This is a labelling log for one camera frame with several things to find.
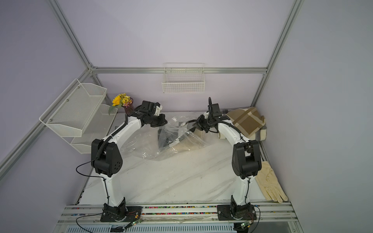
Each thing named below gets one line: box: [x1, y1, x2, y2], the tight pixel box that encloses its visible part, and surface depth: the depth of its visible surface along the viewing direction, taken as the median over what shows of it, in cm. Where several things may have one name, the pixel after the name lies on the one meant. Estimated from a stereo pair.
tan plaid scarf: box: [225, 106, 266, 138], surface depth 106 cm
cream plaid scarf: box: [247, 123, 268, 142], surface depth 103 cm
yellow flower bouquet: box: [108, 93, 133, 116], surface depth 97 cm
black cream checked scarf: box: [157, 126, 208, 151], surface depth 92 cm
